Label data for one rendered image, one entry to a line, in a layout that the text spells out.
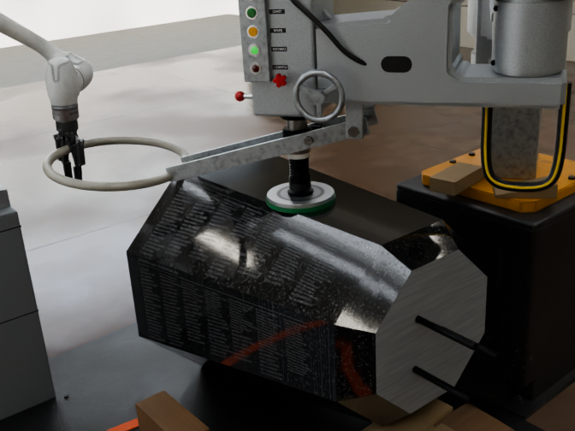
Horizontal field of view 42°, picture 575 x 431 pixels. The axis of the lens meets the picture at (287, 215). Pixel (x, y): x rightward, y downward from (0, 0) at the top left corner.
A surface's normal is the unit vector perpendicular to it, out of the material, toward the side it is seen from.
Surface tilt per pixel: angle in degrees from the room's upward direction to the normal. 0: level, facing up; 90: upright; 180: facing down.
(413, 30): 90
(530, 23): 90
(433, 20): 90
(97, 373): 0
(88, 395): 0
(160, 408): 0
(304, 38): 90
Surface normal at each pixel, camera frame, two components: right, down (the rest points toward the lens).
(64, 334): -0.06, -0.92
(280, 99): -0.32, 0.38
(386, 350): 0.62, 0.26
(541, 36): 0.00, 0.38
